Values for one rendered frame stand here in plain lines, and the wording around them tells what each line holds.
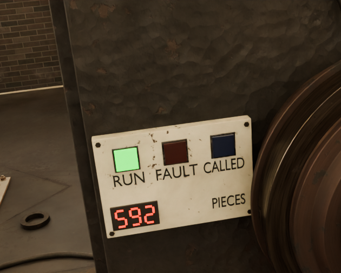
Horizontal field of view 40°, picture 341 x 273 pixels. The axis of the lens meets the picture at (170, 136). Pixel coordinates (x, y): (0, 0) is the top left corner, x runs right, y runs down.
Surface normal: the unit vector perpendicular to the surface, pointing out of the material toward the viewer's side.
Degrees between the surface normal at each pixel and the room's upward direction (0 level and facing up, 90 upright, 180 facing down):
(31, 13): 90
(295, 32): 90
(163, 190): 90
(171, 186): 90
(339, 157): 56
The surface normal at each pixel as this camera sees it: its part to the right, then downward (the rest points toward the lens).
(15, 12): 0.15, 0.33
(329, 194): -0.78, -0.04
